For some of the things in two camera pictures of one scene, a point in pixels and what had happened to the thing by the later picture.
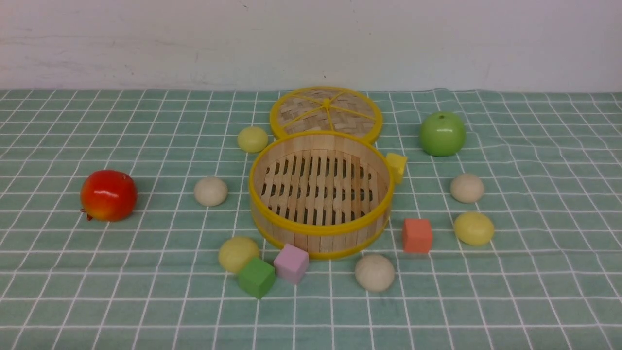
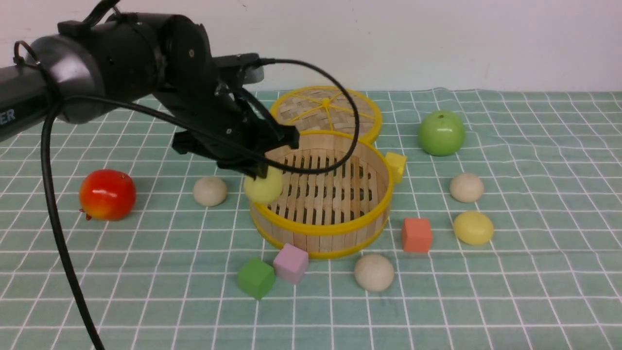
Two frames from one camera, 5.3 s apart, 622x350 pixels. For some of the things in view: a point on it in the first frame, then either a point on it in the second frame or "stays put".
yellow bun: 474,228 stays put
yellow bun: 235,251 → 265,190
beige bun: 210,191 stays put
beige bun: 467,188 stays put
